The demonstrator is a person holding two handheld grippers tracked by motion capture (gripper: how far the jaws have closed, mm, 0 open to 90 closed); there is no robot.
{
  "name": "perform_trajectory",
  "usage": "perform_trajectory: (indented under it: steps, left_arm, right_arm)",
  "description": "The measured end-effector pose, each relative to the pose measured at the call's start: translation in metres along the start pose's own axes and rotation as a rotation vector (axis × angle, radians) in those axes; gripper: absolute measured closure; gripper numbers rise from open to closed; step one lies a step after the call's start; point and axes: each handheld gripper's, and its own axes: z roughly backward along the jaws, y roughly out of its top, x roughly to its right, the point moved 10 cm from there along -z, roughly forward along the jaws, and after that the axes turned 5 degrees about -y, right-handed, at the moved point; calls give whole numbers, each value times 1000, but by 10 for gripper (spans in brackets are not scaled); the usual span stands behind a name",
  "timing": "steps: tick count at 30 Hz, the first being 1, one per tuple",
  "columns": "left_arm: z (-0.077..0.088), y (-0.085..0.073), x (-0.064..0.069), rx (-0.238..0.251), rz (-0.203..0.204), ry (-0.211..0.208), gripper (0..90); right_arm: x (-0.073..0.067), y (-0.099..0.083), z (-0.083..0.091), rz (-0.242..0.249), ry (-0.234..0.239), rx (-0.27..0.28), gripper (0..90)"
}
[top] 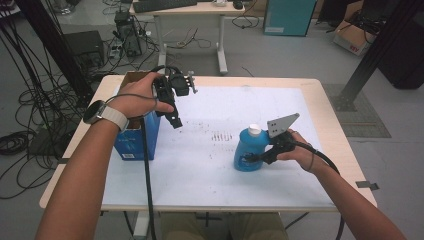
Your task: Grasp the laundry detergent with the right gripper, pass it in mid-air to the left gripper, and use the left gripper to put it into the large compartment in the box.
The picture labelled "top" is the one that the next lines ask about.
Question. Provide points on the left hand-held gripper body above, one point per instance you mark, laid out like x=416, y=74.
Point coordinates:
x=180, y=85

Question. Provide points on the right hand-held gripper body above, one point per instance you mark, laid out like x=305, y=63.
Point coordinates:
x=283, y=125

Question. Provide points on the blue bottle with white cap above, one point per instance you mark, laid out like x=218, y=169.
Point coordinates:
x=250, y=143

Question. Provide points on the blue cardboard box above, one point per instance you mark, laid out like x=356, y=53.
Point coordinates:
x=133, y=143

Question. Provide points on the person's right hand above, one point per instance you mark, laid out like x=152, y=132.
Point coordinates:
x=303, y=151

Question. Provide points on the person's left hand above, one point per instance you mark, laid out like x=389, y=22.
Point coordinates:
x=136, y=96

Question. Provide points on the white table mat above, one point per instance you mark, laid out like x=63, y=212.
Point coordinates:
x=200, y=180

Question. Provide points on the wristwatch with white band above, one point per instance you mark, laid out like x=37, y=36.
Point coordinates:
x=111, y=115

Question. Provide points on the black computer tower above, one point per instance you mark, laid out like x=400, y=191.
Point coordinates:
x=128, y=36

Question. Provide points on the white desk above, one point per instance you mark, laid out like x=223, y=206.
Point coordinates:
x=186, y=9

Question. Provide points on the black keyboard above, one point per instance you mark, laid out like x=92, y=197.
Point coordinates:
x=163, y=5

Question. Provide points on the black computer mouse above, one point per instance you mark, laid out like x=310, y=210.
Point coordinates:
x=238, y=4

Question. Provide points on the grey tape piece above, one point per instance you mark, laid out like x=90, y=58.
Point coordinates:
x=366, y=185
x=65, y=160

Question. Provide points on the black floor box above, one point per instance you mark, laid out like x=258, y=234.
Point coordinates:
x=83, y=46

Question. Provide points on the person's khaki trousers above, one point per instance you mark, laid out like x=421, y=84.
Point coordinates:
x=180, y=230

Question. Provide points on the teal cabinet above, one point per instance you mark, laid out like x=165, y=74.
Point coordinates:
x=290, y=16

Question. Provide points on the brown cardboard box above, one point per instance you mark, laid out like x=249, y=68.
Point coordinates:
x=351, y=40

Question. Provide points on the white table leg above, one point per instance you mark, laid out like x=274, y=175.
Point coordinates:
x=141, y=226

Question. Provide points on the black metal pillar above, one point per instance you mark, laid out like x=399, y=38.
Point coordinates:
x=383, y=43
x=50, y=40

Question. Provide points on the black cabinet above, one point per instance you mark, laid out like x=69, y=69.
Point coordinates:
x=403, y=60

